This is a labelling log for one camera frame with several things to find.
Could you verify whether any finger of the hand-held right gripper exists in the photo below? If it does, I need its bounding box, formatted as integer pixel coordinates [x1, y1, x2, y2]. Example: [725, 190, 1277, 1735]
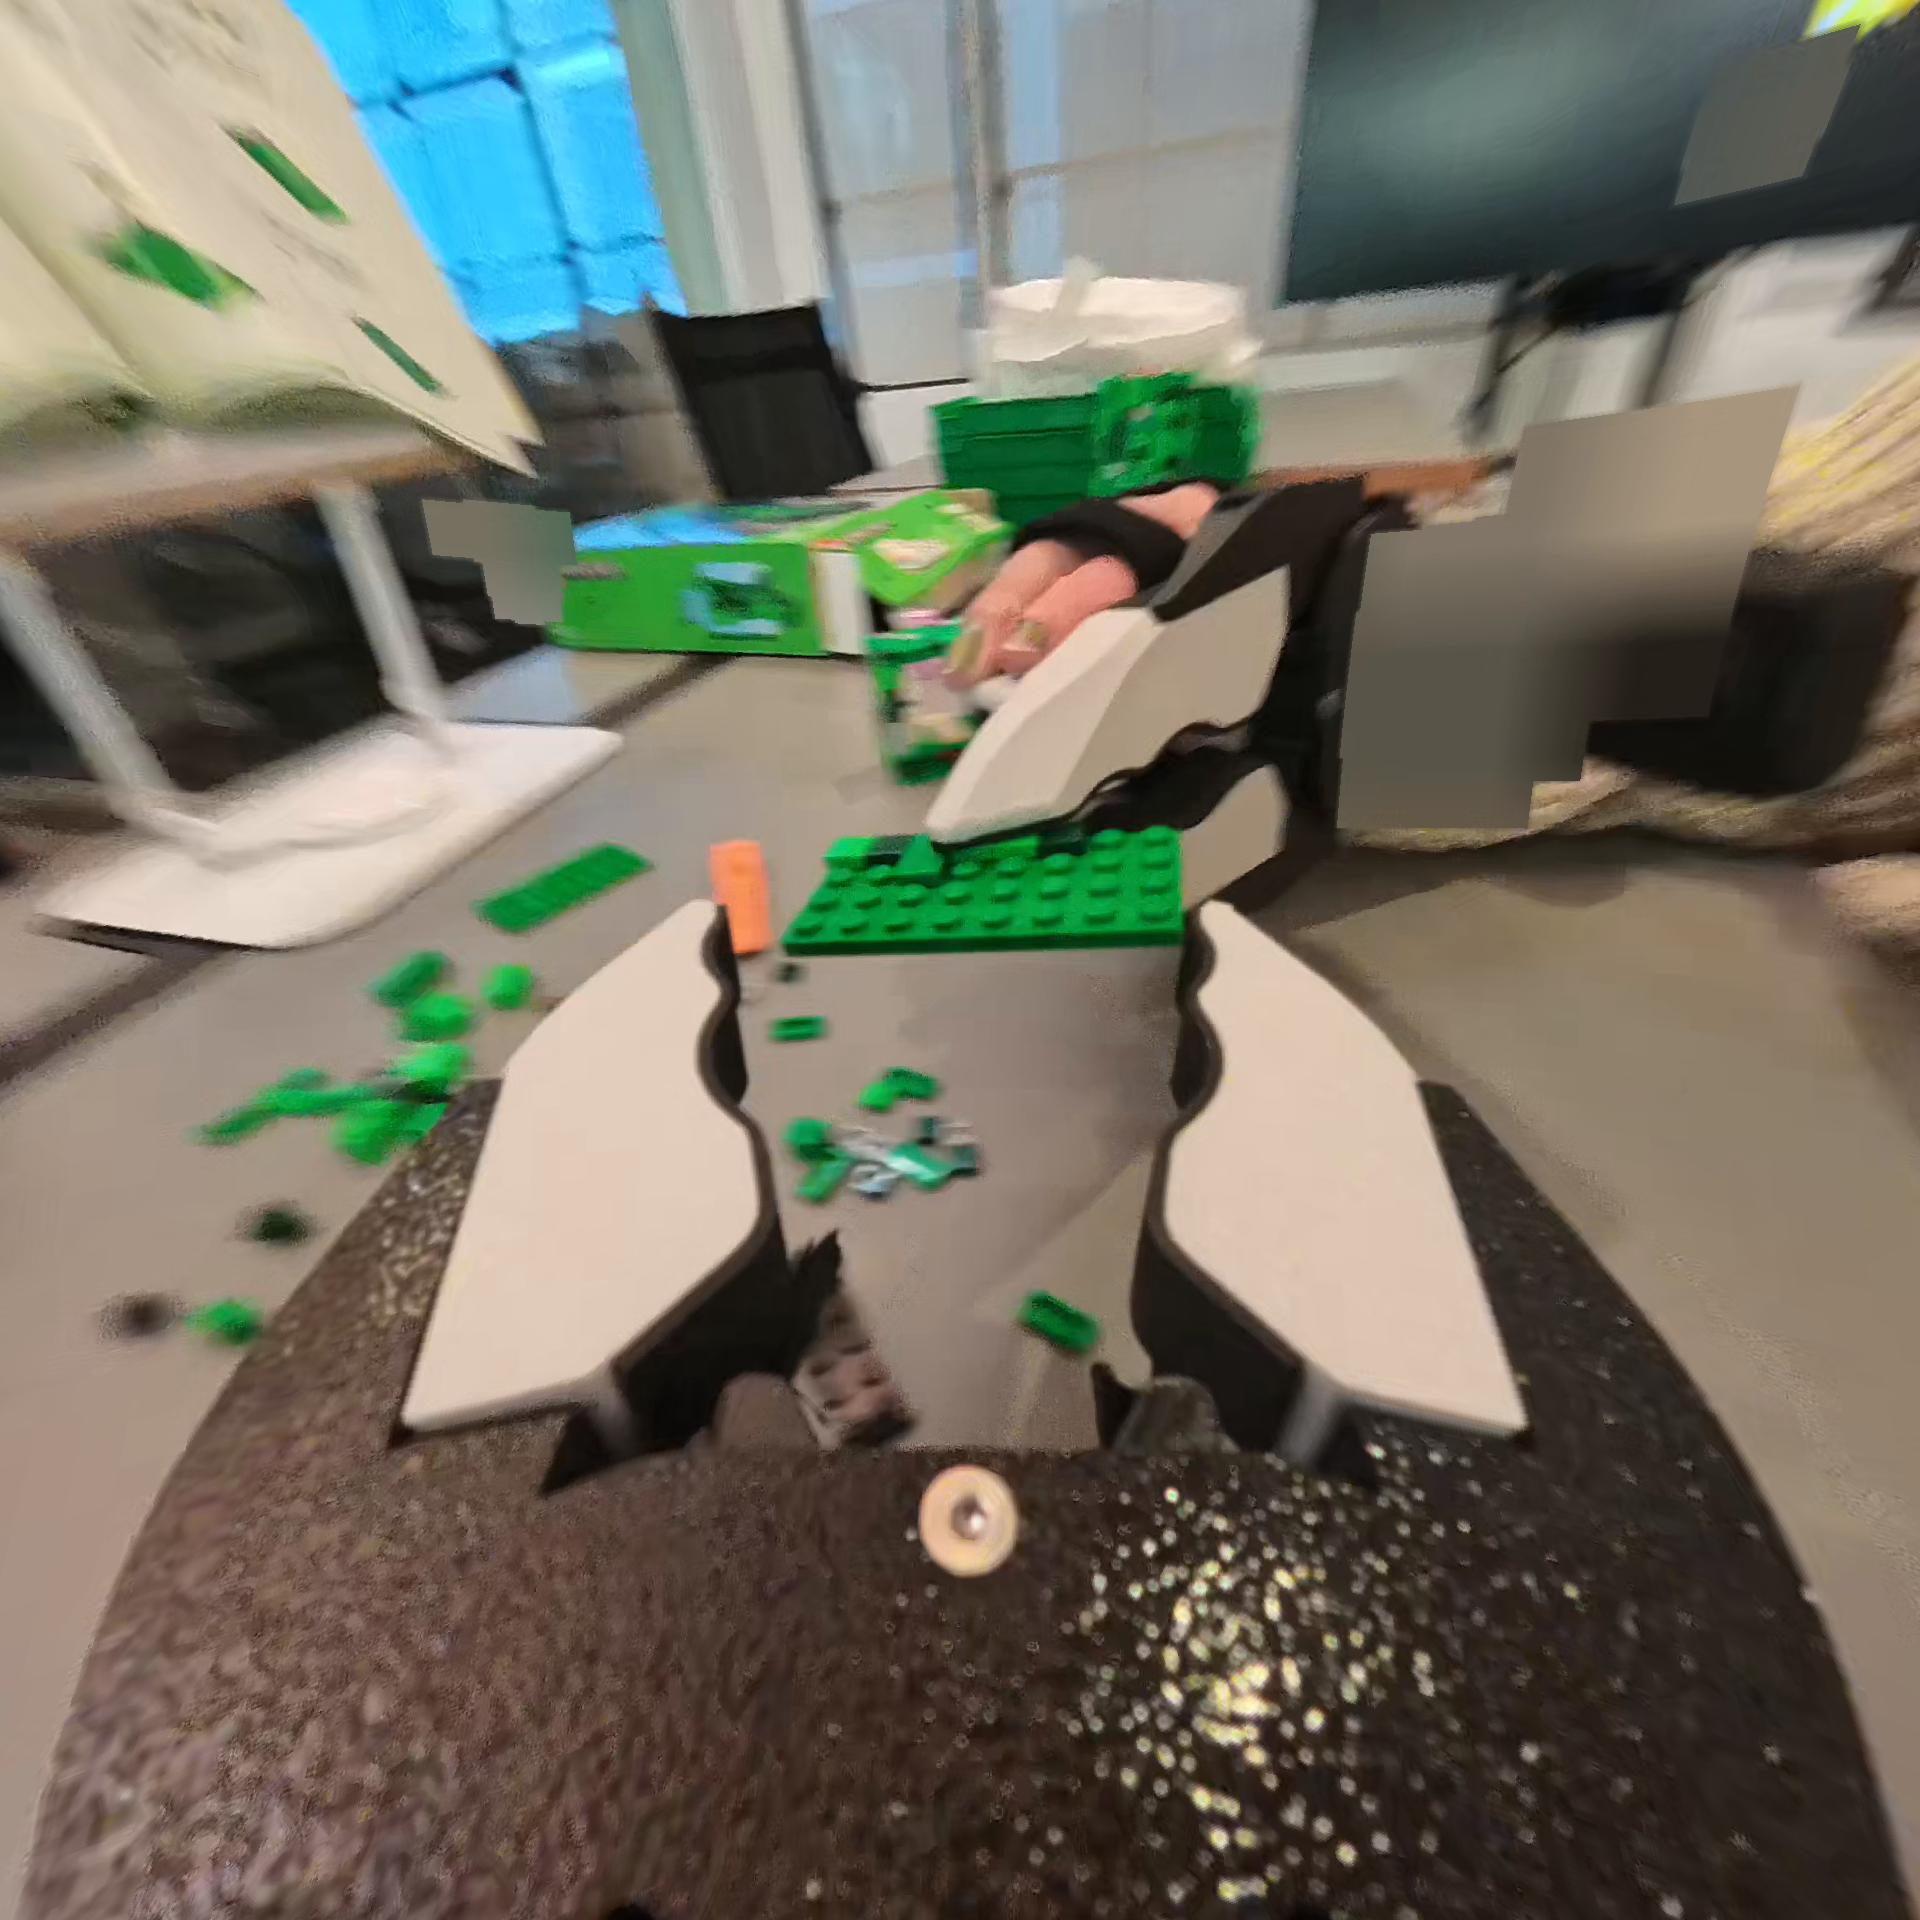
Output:
[920, 576, 1295, 847]
[1113, 762, 1297, 905]

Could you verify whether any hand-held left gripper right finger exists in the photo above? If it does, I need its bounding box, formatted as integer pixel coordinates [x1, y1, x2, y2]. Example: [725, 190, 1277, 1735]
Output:
[1133, 899, 1533, 1468]

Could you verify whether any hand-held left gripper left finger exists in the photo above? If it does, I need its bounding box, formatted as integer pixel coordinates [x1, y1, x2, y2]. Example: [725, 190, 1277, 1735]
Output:
[399, 899, 792, 1452]

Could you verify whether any pile of small lego pieces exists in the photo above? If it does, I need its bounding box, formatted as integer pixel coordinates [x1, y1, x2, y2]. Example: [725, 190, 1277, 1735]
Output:
[186, 952, 991, 1211]

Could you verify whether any green lego baseplate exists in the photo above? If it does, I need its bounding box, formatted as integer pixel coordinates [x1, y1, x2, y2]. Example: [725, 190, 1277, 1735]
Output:
[781, 822, 1190, 960]

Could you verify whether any person's right forearm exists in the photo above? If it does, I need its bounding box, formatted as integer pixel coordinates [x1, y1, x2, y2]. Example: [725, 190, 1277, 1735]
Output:
[1531, 374, 1920, 956]

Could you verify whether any small green lego model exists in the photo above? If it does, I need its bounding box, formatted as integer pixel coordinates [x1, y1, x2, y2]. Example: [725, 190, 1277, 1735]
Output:
[869, 620, 994, 787]

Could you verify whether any large green lego build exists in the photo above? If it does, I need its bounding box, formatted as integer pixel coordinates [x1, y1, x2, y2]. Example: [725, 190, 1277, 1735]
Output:
[929, 371, 1267, 500]

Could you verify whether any black lego plate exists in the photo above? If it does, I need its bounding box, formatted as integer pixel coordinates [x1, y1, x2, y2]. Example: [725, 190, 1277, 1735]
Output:
[792, 1302, 914, 1446]

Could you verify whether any narrow green lego plate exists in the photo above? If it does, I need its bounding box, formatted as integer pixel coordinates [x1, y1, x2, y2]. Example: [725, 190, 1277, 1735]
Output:
[474, 841, 658, 935]

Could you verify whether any green lego box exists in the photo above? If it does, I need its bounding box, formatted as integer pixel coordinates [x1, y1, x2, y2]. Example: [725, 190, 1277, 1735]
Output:
[552, 485, 1012, 664]

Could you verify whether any person's right hand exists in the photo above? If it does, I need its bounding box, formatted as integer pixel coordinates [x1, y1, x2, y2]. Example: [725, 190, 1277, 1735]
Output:
[956, 480, 1219, 710]

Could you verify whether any orange brick separator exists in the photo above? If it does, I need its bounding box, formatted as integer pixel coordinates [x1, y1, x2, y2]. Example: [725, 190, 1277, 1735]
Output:
[707, 837, 781, 960]

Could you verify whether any black office chair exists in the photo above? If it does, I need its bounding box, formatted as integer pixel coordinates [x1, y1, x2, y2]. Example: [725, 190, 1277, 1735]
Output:
[651, 305, 879, 503]

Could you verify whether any white book stand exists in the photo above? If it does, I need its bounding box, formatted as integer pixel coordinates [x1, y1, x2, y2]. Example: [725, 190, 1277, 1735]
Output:
[0, 431, 628, 958]

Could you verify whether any large blue-lit window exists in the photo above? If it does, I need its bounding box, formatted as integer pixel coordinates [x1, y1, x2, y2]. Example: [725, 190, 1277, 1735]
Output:
[284, 0, 697, 356]

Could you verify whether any open instruction booklet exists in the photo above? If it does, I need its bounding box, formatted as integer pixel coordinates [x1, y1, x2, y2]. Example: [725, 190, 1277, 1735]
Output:
[0, 0, 547, 485]

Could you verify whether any dark wall screen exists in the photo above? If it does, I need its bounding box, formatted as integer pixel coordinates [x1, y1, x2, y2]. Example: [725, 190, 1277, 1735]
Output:
[1281, 0, 1920, 305]

